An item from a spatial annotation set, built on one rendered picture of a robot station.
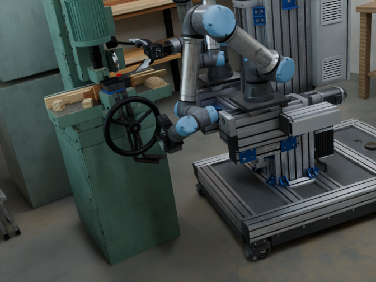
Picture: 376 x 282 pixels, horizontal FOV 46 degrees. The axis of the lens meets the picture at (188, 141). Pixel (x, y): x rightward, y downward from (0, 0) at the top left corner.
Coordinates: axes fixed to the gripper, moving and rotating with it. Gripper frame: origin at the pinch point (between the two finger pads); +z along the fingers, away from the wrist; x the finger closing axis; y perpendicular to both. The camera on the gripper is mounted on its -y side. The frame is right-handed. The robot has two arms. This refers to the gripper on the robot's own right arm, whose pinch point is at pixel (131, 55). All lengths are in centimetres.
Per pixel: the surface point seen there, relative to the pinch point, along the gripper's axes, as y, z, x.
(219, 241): 15, -24, 110
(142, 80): -16.1, -9.6, 16.6
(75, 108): -6.7, 30.9, 19.0
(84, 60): -24.8, 16.4, 0.8
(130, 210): -4, 16, 80
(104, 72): -11.5, 11.4, 6.7
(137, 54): -208, -86, 35
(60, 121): -0.9, 40.3, 21.8
